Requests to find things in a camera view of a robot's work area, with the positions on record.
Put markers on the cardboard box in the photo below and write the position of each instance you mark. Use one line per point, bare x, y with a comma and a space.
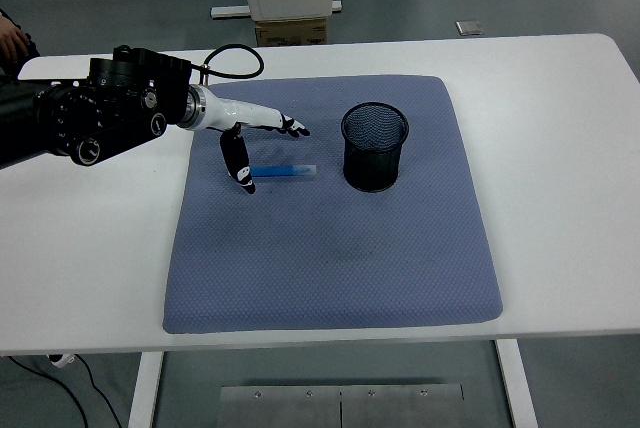
292, 32

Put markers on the white base bar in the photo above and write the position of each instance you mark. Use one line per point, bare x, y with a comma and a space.
230, 11

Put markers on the blue-grey textured mat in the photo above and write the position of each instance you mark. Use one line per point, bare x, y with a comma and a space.
325, 258

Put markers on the white table leg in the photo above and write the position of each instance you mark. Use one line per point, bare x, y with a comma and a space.
517, 383
145, 388

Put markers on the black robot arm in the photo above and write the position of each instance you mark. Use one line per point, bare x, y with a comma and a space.
110, 108

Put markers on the person's hand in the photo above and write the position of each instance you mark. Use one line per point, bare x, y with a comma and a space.
12, 40

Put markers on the grey metal plate with screws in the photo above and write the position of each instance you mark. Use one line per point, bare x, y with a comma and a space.
300, 408

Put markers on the blue marker with clear cap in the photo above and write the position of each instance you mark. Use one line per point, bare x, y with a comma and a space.
285, 171

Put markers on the grey floor plate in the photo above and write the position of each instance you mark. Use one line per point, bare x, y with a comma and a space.
470, 28

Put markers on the black mesh pen holder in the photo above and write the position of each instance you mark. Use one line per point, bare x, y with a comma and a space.
372, 163

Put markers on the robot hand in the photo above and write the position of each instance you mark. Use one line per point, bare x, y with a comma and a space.
235, 113

